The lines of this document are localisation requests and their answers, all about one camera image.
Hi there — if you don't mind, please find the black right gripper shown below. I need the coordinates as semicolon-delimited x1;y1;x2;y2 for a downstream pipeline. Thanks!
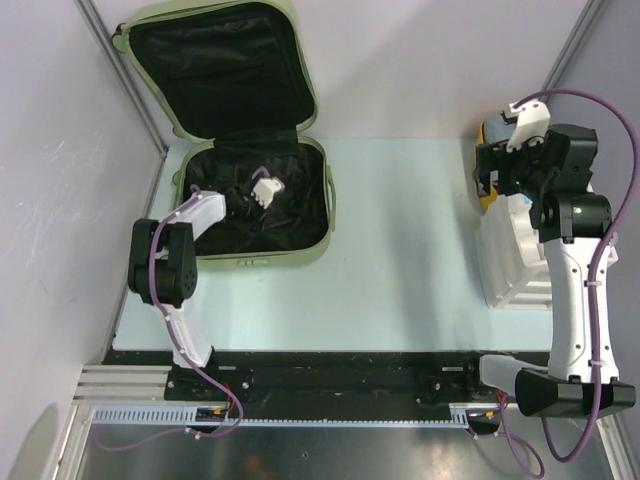
471;126;551;200

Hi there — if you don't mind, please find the grey garment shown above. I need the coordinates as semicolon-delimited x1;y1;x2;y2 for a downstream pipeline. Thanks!
483;113;516;144

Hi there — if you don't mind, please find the white plastic drawer organizer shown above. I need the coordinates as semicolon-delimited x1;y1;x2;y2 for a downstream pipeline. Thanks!
476;194;552;310

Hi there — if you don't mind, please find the green hard-shell suitcase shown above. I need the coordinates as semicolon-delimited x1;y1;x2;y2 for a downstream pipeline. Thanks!
111;1;336;268

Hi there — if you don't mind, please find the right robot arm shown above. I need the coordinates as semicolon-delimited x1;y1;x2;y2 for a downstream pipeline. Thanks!
461;124;636;419

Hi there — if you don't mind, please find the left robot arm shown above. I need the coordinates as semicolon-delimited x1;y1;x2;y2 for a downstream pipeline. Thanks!
127;188;273;400

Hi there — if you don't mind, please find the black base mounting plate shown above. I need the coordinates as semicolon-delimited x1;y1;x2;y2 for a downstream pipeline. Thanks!
103;350;496;422

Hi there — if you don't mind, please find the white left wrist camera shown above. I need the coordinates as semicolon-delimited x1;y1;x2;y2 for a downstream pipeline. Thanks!
251;177;285;210

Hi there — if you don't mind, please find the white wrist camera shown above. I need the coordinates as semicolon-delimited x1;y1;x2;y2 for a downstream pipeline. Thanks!
251;177;285;210
504;98;550;153

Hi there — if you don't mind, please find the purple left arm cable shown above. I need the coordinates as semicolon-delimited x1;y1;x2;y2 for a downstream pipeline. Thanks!
94;167;271;451

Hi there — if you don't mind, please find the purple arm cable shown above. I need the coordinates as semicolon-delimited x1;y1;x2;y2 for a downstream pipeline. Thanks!
499;88;640;479
94;167;271;451

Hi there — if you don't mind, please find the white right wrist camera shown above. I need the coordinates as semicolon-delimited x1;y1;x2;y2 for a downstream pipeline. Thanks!
504;98;550;153

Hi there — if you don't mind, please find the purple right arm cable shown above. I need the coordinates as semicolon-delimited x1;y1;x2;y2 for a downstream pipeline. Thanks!
499;88;640;479

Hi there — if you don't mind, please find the white slotted cable duct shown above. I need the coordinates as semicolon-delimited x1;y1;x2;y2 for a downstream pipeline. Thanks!
92;405;471;429

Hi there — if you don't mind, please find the aluminium frame rail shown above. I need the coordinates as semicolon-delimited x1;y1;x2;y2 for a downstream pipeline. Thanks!
73;365;170;405

